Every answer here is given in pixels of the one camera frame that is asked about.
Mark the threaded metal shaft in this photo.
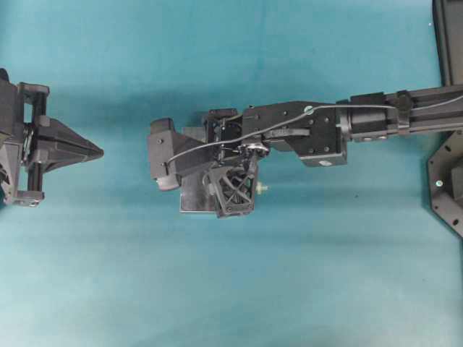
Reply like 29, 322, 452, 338
255, 182, 268, 194

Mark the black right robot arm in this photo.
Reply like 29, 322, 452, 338
170, 85, 462, 218

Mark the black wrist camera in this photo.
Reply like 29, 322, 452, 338
148, 118, 180, 192

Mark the black thin cable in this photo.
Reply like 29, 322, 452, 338
166, 94, 463, 166

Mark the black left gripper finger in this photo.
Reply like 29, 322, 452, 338
37, 116, 104, 154
27, 137, 104, 173

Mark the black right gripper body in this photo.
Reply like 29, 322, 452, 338
180, 108, 268, 218

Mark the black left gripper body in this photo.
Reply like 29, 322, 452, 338
1, 68, 49, 207

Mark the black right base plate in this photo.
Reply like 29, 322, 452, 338
426, 130, 462, 239

